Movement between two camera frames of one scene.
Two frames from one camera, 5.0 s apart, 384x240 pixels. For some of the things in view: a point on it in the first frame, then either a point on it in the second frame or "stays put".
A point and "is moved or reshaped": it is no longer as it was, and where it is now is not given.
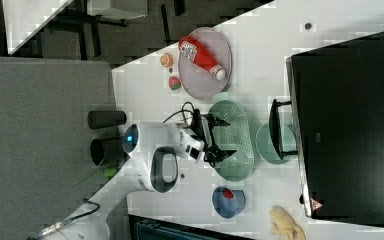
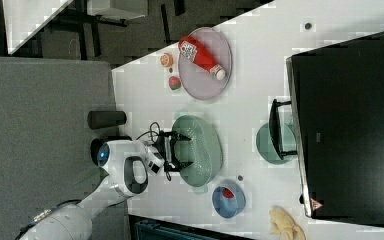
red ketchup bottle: x=194 y=52 stays put
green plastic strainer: x=237 y=136 is moved or reshaped
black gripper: x=200 y=127 to x=165 y=150
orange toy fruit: x=166 y=60 stays put
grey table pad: x=36 y=139 stays put
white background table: x=23 y=19 stays put
